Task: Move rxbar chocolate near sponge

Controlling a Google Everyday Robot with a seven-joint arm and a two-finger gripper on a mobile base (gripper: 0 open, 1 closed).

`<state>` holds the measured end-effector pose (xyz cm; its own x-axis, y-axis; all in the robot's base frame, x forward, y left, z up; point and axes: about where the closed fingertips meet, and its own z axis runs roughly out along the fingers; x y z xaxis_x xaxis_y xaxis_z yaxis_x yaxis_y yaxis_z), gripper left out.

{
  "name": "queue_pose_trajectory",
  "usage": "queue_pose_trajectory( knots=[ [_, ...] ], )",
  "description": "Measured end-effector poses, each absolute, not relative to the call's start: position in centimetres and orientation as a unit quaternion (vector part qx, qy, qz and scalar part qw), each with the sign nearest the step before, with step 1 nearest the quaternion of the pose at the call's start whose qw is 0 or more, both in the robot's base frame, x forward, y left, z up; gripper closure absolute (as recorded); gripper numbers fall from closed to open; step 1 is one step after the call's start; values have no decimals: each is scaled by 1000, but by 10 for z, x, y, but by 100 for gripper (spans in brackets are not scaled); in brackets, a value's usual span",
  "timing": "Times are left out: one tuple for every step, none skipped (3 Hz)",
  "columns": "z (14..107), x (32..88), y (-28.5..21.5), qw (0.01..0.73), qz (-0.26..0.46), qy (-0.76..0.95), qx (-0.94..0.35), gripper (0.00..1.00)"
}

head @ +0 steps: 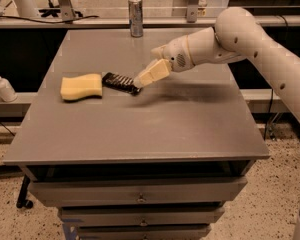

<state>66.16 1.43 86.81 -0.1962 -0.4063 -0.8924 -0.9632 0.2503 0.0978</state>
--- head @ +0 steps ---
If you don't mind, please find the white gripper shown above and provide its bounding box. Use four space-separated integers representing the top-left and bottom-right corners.
133 35 195 88

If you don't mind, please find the bottom grey drawer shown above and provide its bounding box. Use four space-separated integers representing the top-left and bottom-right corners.
78 224 211 240

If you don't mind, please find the right grey metal post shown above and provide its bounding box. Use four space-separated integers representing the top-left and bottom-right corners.
186 0 199 23

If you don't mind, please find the white pump bottle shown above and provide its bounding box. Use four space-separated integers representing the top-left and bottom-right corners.
0 76 17 102

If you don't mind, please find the left grey metal post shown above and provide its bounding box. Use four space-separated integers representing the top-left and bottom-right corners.
58 0 75 21

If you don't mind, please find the black caster leg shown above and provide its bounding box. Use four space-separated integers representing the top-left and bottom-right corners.
16 176 33 209

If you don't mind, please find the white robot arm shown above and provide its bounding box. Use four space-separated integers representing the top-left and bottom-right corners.
133 7 300 123

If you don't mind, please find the grey drawer cabinet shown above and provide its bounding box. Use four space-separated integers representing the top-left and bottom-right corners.
3 27 272 240

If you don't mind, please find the yellow sponge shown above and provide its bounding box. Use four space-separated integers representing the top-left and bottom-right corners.
60 74 102 101

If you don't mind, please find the top grey drawer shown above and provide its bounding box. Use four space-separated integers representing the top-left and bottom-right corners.
28 177 247 207

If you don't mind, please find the grey drawer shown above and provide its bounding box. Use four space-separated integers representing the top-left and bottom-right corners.
78 224 211 240
59 205 224 227
28 177 247 207

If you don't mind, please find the middle grey drawer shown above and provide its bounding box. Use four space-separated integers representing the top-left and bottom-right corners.
59 205 224 227

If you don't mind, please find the silver drink can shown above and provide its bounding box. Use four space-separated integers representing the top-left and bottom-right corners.
128 0 143 37

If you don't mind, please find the grey metal post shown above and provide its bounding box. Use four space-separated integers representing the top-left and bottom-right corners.
186 0 199 23
58 0 75 21

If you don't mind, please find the black cable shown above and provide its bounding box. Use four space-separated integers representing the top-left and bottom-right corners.
0 14 101 25

